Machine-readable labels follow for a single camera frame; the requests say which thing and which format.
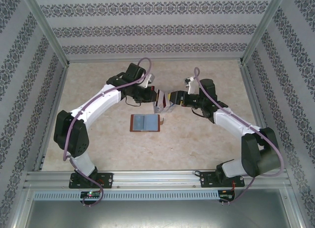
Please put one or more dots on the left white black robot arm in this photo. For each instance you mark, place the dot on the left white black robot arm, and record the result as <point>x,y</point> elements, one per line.
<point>98,105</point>

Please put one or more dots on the right small circuit board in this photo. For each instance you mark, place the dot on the right small circuit board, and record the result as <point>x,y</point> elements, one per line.
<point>227,194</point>

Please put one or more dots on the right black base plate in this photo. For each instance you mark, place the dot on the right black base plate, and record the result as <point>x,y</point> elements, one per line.
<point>205,180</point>

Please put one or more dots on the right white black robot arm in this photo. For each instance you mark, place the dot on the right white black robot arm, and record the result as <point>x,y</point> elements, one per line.
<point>231,124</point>

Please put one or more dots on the clear plastic card box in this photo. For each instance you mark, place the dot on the clear plastic card box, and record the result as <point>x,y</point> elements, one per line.
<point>169,108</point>

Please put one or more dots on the aluminium frame post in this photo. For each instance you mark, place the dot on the aluminium frame post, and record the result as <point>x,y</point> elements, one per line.
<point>49,28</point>
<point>262,28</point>

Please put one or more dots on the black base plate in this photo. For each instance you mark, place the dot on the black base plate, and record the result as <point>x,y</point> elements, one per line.
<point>108,180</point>
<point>205,180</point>

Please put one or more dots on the small circuit board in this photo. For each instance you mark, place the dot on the small circuit board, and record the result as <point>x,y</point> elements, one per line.
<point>227,194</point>
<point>91,194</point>

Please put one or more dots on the aluminium mounting rail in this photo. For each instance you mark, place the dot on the aluminium mounting rail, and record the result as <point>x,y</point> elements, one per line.
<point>157,176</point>

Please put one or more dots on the grey metal sheet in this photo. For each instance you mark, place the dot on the grey metal sheet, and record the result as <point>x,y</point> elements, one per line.
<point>157,213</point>

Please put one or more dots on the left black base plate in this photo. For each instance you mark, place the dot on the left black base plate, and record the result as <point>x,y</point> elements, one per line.
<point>108,180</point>

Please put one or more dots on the brown leather card holder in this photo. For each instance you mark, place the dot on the brown leather card holder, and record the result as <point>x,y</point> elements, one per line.
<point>150,122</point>

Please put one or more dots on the aluminium side rail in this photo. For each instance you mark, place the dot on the aluminium side rail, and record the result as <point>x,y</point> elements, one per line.
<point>258,114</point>
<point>51,119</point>

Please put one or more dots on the left small circuit board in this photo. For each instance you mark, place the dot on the left small circuit board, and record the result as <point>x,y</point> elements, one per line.
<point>91,194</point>

